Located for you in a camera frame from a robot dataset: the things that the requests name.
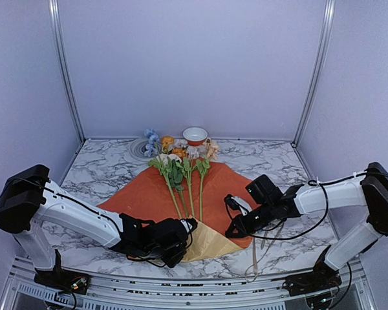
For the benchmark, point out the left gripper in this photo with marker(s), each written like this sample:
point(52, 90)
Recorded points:
point(172, 261)

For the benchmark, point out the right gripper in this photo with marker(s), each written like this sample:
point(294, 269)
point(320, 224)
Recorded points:
point(243, 227)

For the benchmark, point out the orange wrapping paper sheet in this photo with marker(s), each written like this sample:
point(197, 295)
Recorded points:
point(147, 197)

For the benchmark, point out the pink fake flower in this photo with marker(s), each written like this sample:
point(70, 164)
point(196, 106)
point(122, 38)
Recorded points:
point(203, 167)
point(176, 179)

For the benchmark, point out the orange fake flower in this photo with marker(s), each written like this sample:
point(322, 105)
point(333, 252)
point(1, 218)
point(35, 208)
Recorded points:
point(171, 145)

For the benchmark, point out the blue fake flower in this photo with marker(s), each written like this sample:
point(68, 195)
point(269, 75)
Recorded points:
point(160, 161)

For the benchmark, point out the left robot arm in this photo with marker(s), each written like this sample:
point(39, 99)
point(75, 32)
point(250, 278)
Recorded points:
point(30, 198)

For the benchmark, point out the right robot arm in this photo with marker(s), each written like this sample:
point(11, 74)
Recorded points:
point(368, 189)

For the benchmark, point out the grey glass plate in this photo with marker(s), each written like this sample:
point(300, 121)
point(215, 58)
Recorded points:
point(144, 149)

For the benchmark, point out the red and white bowl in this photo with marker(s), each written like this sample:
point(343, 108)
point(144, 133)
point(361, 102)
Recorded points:
point(195, 136)

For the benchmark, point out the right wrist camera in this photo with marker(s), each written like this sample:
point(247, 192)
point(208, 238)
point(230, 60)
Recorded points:
point(236, 203)

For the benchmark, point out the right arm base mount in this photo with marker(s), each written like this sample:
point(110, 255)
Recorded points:
point(321, 277)

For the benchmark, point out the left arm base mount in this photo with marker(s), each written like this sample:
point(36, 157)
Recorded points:
point(60, 278)

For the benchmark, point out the right aluminium frame post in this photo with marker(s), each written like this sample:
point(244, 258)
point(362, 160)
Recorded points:
point(321, 55)

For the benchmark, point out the aluminium frame post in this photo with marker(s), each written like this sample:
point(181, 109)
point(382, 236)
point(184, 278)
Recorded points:
point(321, 55)
point(63, 64)

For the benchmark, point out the left aluminium frame post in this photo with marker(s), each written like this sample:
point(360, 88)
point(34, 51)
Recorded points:
point(63, 64)

